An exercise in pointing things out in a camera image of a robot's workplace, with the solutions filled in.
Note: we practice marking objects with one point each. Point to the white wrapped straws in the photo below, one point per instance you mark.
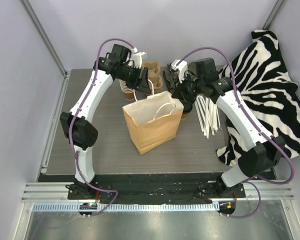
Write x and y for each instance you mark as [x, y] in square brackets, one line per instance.
[208, 116]

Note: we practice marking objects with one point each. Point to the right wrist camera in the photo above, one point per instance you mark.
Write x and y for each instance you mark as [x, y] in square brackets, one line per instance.
[180, 67]

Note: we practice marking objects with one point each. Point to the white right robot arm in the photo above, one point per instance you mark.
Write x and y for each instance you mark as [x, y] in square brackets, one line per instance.
[263, 149]

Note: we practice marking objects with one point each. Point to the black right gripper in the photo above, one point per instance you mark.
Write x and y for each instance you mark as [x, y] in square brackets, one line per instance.
[179, 90]

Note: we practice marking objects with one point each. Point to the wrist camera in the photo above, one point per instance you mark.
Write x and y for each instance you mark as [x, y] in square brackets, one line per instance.
[180, 67]
[138, 57]

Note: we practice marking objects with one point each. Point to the black plastic cup lid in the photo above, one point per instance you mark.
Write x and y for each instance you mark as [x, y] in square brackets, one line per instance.
[187, 107]

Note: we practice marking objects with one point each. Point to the stack of white paper cups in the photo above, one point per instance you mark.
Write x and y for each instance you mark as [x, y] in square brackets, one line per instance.
[128, 92]

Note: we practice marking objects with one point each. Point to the white cable duct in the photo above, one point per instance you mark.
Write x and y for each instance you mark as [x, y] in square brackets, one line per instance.
[88, 207]

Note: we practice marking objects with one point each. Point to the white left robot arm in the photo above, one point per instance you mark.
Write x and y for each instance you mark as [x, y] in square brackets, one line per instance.
[121, 63]

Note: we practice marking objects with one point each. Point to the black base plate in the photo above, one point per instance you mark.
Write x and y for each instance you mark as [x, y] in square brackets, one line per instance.
[156, 189]

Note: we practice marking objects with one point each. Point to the olive green cloth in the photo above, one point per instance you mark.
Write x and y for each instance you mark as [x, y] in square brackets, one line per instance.
[171, 78]

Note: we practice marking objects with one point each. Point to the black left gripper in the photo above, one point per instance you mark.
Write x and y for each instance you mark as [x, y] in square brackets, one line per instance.
[142, 78]

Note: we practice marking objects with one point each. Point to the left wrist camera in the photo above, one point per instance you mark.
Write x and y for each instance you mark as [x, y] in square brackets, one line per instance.
[138, 57]

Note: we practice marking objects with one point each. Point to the brown paper bag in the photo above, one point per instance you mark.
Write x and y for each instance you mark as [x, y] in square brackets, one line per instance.
[153, 121]

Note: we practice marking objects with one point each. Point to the stack of pulp cup carriers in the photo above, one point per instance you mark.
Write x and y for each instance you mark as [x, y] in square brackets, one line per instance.
[154, 75]

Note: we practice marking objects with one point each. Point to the zebra print blanket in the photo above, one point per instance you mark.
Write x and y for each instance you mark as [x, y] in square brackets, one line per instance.
[264, 84]

